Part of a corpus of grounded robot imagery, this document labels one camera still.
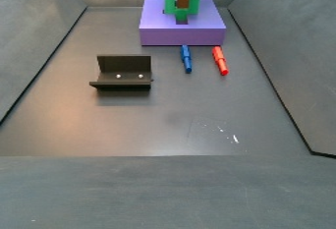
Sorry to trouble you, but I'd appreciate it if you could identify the purple base board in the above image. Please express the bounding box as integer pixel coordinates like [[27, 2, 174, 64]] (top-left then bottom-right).
[[139, 0, 226, 46]]

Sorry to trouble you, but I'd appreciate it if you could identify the blue peg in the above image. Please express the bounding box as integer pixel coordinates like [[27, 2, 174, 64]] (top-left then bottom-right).
[[182, 45, 192, 74]]

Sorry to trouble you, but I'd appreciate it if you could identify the red peg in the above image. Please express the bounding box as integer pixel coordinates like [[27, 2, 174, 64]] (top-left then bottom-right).
[[212, 46, 228, 76]]

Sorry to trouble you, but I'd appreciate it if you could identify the green U-shaped block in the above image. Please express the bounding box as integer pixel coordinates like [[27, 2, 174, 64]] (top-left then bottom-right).
[[163, 0, 200, 24]]

